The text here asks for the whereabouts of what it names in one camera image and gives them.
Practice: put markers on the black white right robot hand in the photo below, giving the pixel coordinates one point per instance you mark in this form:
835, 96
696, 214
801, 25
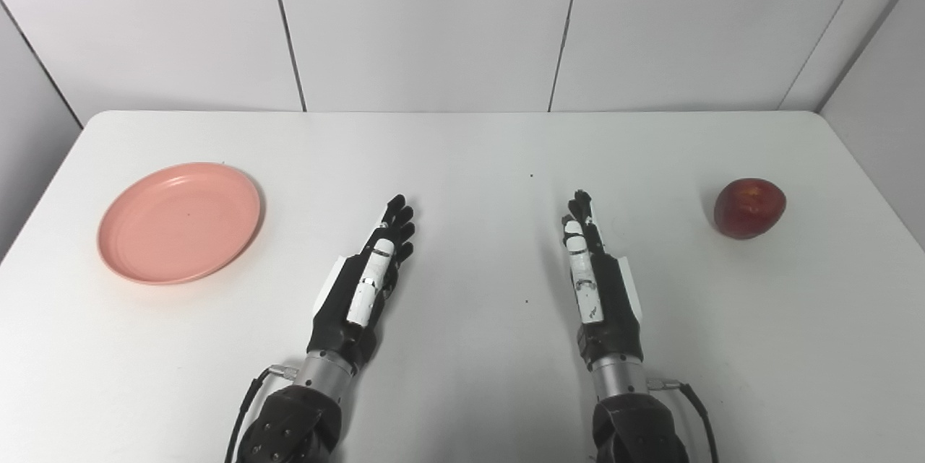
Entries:
613, 304

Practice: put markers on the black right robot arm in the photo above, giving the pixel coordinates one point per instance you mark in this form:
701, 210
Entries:
636, 427

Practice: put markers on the red apple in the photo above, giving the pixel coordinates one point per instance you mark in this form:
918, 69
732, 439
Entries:
749, 210

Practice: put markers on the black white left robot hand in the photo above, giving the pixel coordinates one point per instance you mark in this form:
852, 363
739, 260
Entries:
340, 304

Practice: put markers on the pink round plate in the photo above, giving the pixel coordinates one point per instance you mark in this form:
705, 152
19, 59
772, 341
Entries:
177, 224

